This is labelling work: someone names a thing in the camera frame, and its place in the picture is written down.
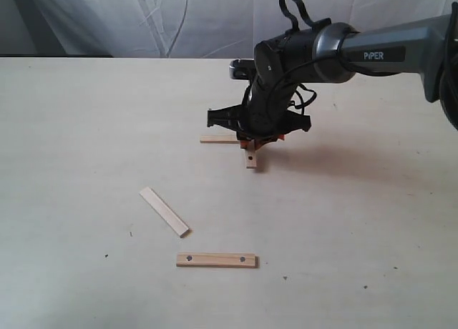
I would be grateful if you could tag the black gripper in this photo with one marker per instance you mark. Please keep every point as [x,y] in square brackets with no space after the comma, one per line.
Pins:
[265,114]

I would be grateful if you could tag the wood strip with magnets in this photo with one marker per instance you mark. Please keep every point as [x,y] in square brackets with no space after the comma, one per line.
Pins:
[250,159]
[217,259]

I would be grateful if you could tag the plain wood strip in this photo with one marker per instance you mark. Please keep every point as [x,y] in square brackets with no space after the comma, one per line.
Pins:
[163,210]
[219,139]

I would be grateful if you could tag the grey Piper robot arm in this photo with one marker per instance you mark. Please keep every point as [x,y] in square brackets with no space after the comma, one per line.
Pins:
[333,54]

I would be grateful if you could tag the white backdrop curtain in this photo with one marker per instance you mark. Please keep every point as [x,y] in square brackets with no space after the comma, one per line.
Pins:
[178,28]

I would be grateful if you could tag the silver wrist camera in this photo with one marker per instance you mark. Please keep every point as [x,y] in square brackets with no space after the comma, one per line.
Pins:
[242,69]

